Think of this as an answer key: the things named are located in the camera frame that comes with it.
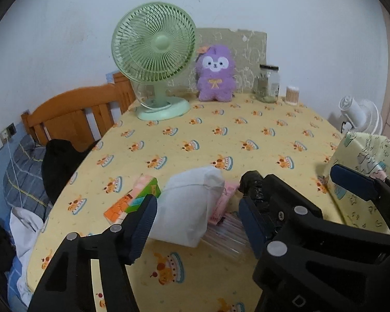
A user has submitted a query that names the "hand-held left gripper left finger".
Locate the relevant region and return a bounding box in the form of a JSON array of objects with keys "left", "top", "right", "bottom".
[{"left": 28, "top": 194, "right": 159, "bottom": 312}]

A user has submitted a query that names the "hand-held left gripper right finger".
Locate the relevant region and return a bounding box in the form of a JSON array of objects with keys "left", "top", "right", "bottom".
[{"left": 239, "top": 198, "right": 390, "bottom": 312}]

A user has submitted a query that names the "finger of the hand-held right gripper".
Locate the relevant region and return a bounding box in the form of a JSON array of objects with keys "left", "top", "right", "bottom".
[
  {"left": 331, "top": 164, "right": 390, "bottom": 209},
  {"left": 263, "top": 174, "right": 390, "bottom": 252}
]

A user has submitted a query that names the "clear plastic wrapper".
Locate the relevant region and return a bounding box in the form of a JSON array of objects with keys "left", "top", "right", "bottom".
[{"left": 201, "top": 211, "right": 252, "bottom": 262}]

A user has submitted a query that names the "yellow printed storage bin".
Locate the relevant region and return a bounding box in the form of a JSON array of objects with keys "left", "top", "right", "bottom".
[{"left": 322, "top": 132, "right": 390, "bottom": 235}]

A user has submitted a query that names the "orange green tissue pack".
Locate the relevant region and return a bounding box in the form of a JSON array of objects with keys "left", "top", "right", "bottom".
[{"left": 103, "top": 174, "right": 162, "bottom": 226}]

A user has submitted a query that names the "black plastic bag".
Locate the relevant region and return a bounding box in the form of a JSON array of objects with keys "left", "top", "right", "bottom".
[{"left": 239, "top": 170, "right": 274, "bottom": 209}]

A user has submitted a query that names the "pink wipes packet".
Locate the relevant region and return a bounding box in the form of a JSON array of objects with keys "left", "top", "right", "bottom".
[{"left": 208, "top": 180, "right": 241, "bottom": 226}]

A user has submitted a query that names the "white cloth pouch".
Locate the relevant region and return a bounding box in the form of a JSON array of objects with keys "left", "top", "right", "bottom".
[{"left": 148, "top": 166, "right": 226, "bottom": 248}]

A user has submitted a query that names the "white standing fan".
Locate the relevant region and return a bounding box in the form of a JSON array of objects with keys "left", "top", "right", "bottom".
[{"left": 338, "top": 96, "right": 383, "bottom": 135}]

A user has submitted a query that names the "yellow printed tablecloth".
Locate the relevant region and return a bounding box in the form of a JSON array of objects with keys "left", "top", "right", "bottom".
[{"left": 26, "top": 91, "right": 355, "bottom": 312}]

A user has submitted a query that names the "cotton swab container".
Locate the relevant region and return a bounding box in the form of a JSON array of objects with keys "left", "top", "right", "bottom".
[{"left": 285, "top": 85, "right": 300, "bottom": 105}]

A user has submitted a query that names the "black clothing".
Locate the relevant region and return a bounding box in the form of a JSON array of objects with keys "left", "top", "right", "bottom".
[{"left": 41, "top": 139, "right": 103, "bottom": 204}]

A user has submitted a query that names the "glass jar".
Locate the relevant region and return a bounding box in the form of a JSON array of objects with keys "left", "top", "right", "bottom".
[{"left": 254, "top": 64, "right": 281, "bottom": 103}]

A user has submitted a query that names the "white cloth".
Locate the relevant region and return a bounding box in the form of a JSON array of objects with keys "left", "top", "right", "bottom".
[{"left": 8, "top": 206, "right": 48, "bottom": 306}]

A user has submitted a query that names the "blue plaid pillow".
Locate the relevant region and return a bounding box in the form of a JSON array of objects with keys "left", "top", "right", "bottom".
[{"left": 3, "top": 135, "right": 53, "bottom": 222}]

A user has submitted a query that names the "purple plush toy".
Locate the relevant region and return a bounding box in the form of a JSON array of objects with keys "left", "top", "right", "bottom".
[{"left": 195, "top": 45, "right": 237, "bottom": 102}]

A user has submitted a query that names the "blue bedsheet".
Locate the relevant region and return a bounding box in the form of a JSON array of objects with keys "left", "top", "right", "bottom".
[{"left": 6, "top": 253, "right": 30, "bottom": 309}]

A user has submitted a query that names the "black crumpled garment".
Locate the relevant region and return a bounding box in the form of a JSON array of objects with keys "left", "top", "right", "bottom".
[{"left": 0, "top": 226, "right": 17, "bottom": 287}]

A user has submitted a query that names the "wooden bed headboard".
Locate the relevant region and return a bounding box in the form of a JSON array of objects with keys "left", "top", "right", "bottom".
[{"left": 21, "top": 71, "right": 137, "bottom": 153}]

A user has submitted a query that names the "beige printed cardboard sheet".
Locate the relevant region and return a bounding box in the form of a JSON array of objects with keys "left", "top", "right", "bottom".
[{"left": 187, "top": 28, "right": 268, "bottom": 94}]

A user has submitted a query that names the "green desk fan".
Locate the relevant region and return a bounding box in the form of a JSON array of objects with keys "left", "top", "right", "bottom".
[{"left": 111, "top": 2, "right": 197, "bottom": 121}]

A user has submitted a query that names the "white charging cable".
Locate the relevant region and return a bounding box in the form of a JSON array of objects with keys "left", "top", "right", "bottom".
[{"left": 6, "top": 138, "right": 25, "bottom": 209}]

